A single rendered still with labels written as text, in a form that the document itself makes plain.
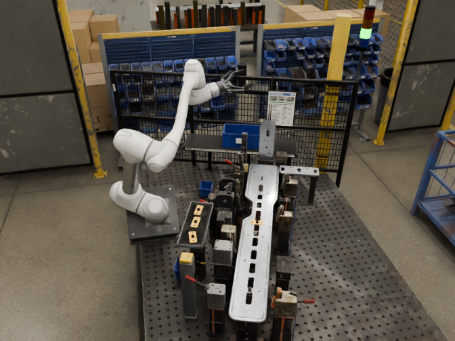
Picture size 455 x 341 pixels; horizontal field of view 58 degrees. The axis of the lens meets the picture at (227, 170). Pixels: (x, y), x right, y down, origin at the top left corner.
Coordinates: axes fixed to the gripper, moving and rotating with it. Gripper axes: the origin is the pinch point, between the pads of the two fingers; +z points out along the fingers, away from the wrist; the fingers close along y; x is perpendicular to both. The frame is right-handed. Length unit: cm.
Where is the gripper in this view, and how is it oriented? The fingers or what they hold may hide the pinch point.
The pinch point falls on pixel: (246, 78)
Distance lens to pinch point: 268.1
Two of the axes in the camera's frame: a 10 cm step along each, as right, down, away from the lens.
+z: 9.2, -3.6, 1.7
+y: 3.9, 7.6, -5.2
